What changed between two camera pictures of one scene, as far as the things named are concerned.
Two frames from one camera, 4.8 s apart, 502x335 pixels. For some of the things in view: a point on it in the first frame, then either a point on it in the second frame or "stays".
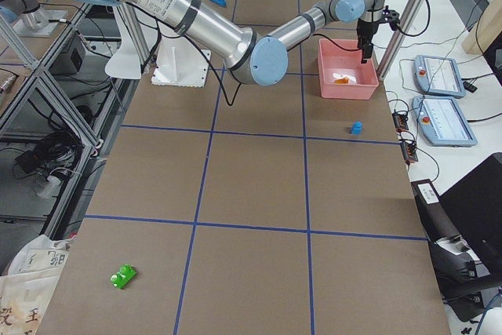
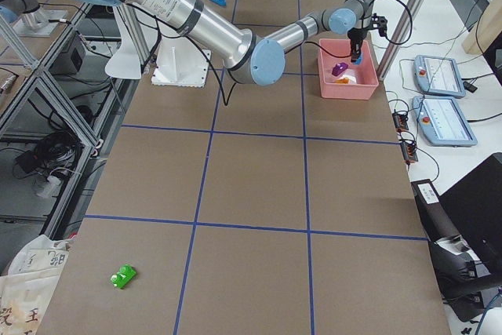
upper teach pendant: (438, 75) stays
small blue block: (357, 127) -> (359, 60)
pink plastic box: (342, 74) stays
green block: (125, 274) stays
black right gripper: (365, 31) -> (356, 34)
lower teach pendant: (441, 122) stays
